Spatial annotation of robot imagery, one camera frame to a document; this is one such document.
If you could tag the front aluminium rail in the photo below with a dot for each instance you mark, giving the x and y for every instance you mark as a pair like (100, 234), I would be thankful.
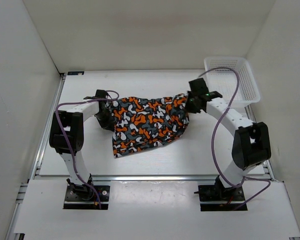
(154, 177)

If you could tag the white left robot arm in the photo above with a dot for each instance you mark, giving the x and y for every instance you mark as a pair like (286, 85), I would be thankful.
(67, 135)

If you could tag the left aluminium frame rail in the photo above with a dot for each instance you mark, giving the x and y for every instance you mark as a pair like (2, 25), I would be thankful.
(45, 135)

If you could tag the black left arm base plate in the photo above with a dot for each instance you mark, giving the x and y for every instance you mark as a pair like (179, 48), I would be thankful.
(85, 198)

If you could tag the orange camouflage shorts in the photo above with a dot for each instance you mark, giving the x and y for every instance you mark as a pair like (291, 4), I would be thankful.
(141, 124)

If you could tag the aluminium frame rail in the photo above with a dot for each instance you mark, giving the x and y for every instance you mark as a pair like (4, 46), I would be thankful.
(266, 165)
(45, 135)

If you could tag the small blue label sticker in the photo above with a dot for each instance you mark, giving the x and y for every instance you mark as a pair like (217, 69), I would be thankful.
(75, 73)

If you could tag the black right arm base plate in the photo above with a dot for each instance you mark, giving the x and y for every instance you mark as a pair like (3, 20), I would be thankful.
(214, 200)

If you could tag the white perforated plastic basket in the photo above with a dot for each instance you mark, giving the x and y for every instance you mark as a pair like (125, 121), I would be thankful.
(223, 79)

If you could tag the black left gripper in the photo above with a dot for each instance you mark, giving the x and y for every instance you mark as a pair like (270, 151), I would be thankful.
(109, 123)

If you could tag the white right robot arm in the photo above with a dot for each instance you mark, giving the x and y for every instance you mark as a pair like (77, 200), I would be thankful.
(251, 144)

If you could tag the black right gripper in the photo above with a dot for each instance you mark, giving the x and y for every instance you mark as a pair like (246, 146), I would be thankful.
(188, 108)

